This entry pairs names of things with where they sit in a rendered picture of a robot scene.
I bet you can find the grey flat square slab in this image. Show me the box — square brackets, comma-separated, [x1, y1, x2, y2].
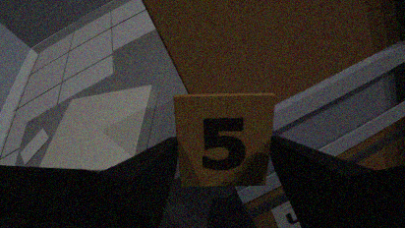
[39, 85, 157, 173]

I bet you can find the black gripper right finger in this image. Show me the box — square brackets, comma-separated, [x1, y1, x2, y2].
[270, 136, 405, 228]

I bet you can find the white paper ticket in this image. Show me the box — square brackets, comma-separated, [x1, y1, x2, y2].
[271, 200, 302, 228]

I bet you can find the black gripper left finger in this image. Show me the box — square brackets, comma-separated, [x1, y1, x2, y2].
[0, 137, 178, 228]

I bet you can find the tan square tile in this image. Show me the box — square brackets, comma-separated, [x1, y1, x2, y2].
[173, 92, 276, 187]

